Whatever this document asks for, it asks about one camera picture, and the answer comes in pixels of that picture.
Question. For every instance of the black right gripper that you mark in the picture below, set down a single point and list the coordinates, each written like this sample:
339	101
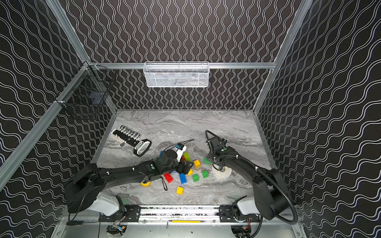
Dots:
209	154

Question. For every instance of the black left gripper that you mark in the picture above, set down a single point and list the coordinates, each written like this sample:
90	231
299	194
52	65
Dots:
183	166

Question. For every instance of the lime green long lego brick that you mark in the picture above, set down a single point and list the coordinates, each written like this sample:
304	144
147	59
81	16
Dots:
186	156

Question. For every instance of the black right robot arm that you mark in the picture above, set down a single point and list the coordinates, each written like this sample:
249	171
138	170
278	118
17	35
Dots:
271	198

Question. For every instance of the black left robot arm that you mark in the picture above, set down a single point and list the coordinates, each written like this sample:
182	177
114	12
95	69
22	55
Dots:
82	189

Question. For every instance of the blue long lego brick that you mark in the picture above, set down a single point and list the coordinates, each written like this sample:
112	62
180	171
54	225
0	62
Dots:
183	179

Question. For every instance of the yellow square lego brick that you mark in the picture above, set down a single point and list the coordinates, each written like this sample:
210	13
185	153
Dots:
197	164

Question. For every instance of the green small lego brick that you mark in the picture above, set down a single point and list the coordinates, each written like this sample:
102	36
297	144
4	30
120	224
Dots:
195	178
205	174

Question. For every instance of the green lego brick back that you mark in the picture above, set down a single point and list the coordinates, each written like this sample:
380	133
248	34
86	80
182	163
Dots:
206	161

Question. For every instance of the red long lego brick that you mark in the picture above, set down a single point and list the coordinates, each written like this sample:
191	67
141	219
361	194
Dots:
168	177

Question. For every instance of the green small lego brick right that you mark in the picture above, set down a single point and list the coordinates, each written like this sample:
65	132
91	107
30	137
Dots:
205	174

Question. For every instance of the yellow lego brick front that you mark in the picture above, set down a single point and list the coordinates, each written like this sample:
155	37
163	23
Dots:
179	190

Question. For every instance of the white tape roll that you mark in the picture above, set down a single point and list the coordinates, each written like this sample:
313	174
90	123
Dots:
223	174

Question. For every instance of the yellow tape measure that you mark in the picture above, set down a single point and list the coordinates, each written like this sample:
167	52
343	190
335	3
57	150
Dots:
146	184

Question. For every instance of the black socket set holder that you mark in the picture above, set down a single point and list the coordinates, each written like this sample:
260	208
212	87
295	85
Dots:
125	135

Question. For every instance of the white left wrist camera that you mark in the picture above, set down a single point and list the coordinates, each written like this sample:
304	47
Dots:
180	148

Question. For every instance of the white wire mesh basket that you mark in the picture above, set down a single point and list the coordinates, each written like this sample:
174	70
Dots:
176	74

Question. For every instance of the black wire mesh basket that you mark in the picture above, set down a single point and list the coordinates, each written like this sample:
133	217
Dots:
87	99

